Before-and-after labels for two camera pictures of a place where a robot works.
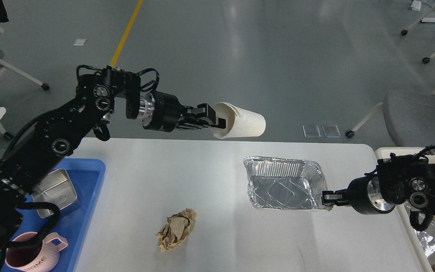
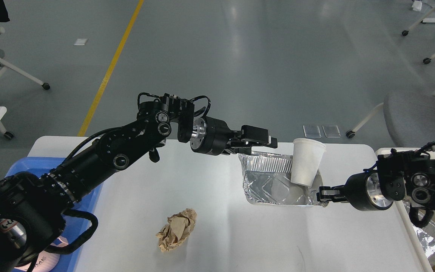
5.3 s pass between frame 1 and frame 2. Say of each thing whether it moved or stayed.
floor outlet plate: stayed
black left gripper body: moved
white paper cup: moved
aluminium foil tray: stayed
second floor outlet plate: stayed
